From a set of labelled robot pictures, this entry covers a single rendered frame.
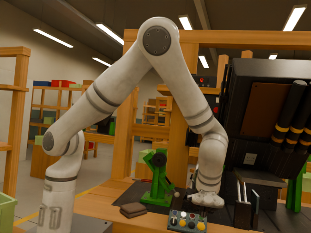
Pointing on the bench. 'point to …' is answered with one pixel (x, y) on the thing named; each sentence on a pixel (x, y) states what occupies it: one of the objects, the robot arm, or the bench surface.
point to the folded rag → (133, 210)
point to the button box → (186, 223)
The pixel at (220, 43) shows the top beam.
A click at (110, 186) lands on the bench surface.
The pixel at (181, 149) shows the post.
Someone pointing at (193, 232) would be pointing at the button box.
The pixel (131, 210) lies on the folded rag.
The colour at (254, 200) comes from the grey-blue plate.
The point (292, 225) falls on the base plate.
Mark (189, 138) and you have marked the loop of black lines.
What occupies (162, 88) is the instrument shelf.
